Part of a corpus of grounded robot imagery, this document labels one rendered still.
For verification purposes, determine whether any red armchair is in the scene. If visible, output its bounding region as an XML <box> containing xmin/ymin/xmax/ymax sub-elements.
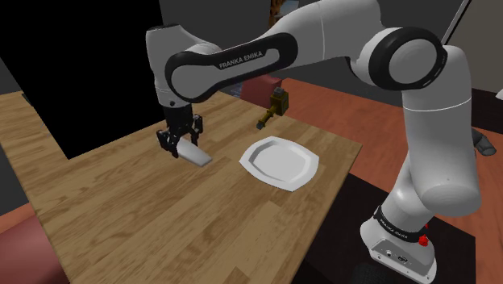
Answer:
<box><xmin>240</xmin><ymin>74</ymin><xmax>285</xmax><ymax>110</ymax></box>

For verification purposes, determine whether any wooden table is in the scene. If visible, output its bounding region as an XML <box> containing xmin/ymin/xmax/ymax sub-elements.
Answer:
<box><xmin>0</xmin><ymin>89</ymin><xmax>364</xmax><ymax>284</ymax></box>

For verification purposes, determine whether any black robot stand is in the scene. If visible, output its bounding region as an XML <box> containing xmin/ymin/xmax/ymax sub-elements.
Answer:
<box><xmin>289</xmin><ymin>172</ymin><xmax>477</xmax><ymax>284</ymax></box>

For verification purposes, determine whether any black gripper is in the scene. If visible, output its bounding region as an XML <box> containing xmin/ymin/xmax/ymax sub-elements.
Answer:
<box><xmin>156</xmin><ymin>102</ymin><xmax>205</xmax><ymax>160</ymax></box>

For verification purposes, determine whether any yellow and grey tool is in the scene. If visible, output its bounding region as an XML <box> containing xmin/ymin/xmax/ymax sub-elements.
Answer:
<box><xmin>256</xmin><ymin>86</ymin><xmax>290</xmax><ymax>132</ymax></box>

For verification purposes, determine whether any red sofa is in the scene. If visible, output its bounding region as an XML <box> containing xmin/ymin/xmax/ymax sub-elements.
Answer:
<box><xmin>0</xmin><ymin>214</ymin><xmax>60</xmax><ymax>284</ymax></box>

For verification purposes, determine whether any white plate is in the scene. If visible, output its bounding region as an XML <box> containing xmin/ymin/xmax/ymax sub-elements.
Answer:
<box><xmin>239</xmin><ymin>135</ymin><xmax>321</xmax><ymax>193</ymax></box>

